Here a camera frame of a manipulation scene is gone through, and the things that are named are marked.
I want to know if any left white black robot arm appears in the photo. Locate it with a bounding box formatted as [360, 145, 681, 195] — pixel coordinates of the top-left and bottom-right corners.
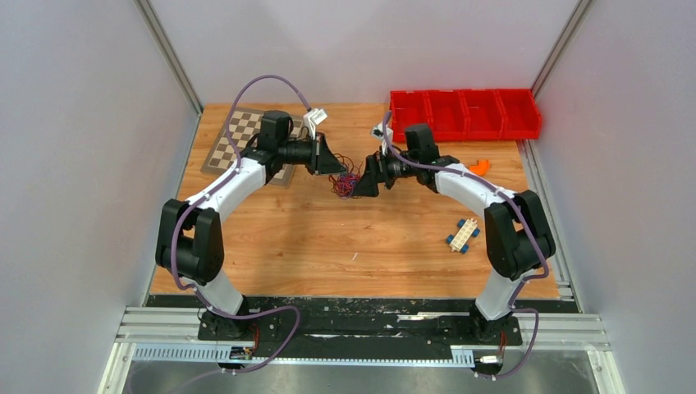
[154, 108, 345, 340]

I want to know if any red wire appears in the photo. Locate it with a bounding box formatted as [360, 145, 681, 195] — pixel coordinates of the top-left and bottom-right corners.
[328, 153, 364, 200]

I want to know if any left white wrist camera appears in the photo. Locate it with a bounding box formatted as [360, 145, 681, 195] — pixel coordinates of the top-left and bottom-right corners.
[303, 108, 327, 140]

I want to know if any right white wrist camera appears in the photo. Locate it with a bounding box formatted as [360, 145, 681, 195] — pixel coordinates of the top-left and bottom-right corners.
[370, 123, 393, 155]

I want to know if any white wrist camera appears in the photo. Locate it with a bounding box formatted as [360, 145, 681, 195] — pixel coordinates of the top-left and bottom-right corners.
[303, 108, 327, 140]
[370, 123, 393, 155]

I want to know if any red bin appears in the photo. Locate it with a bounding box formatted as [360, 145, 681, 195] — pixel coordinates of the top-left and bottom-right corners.
[497, 89, 542, 140]
[390, 90, 432, 143]
[425, 89, 467, 142]
[462, 89, 504, 141]

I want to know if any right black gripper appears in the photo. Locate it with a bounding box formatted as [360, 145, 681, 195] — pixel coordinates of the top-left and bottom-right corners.
[350, 145, 418, 198]

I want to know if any wooden chessboard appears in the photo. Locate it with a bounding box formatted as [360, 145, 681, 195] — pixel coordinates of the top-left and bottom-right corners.
[201, 108, 307, 188]

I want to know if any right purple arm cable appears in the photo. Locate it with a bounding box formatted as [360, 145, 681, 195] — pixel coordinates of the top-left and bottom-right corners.
[381, 110, 550, 380]

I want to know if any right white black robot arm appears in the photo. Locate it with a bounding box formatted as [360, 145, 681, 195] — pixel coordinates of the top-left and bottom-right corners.
[352, 123, 556, 343]

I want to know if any red bin far right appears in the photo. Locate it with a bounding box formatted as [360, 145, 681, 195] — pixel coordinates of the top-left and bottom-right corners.
[497, 89, 542, 140]

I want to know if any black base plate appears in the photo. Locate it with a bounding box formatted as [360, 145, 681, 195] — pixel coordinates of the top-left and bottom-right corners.
[145, 294, 579, 360]

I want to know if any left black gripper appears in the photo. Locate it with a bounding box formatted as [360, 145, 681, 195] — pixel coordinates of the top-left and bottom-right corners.
[279, 132, 348, 176]

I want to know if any white blue toy block car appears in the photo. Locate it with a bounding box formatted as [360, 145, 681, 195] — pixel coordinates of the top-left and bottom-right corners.
[446, 218, 480, 254]

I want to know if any orange plastic piece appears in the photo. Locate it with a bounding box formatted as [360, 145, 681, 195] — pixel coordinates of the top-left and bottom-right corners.
[468, 159, 491, 176]

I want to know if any aluminium frame rail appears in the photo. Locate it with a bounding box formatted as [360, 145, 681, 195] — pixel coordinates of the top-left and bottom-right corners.
[99, 307, 625, 393]

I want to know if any red bin far left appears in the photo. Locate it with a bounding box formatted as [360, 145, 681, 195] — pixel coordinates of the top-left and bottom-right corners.
[390, 90, 432, 143]

